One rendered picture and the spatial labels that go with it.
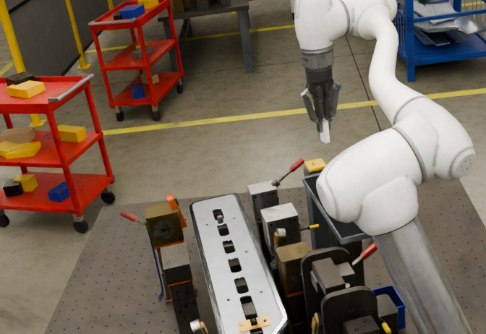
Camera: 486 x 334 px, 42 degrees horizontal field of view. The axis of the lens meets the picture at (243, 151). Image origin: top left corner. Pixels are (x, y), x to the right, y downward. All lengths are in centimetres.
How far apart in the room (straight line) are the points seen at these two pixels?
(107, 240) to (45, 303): 108
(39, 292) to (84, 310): 146
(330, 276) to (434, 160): 41
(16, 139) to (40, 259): 84
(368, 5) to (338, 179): 64
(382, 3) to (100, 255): 154
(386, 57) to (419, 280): 54
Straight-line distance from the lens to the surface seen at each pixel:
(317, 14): 170
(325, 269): 155
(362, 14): 174
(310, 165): 207
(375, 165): 125
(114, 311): 236
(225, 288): 185
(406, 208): 128
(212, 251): 200
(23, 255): 425
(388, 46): 161
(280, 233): 184
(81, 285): 255
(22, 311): 377
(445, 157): 129
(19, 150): 427
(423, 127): 131
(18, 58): 611
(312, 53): 174
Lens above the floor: 213
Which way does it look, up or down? 26 degrees down
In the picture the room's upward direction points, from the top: 9 degrees counter-clockwise
